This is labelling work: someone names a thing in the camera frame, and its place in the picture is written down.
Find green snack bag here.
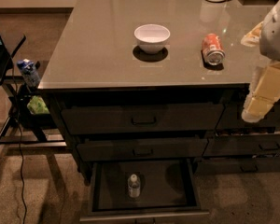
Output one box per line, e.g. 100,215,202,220
27,96,49,115

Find white ceramic bowl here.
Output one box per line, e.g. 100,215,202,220
133,24,171,54

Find clear plastic water bottle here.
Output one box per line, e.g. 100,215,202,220
128,174,141,198

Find dark cabinet with grey counter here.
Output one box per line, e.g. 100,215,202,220
39,0,280,178

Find dark middle left drawer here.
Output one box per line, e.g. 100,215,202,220
77,137,207,161

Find glass jar of snacks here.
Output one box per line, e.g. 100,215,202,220
241,22,263,47

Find dark bottom right drawer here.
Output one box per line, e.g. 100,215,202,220
195,158,280,175

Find dark top left drawer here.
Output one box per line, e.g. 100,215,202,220
61,103,223,134

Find dark drawer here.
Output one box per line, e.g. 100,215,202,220
77,137,207,161
203,134,280,157
217,102,280,129
195,158,280,175
61,103,223,134

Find open bottom drawer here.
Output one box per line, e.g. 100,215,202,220
80,159,209,224

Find black power cable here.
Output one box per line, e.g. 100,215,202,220
7,54,28,224

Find orange soda can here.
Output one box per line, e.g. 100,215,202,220
202,34,225,65

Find dark top right drawer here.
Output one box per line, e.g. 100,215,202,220
217,102,280,129

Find dark middle right drawer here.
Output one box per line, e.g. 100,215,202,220
203,134,280,157

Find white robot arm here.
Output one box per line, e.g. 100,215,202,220
241,0,280,123

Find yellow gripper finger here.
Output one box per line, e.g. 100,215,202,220
242,61,280,119

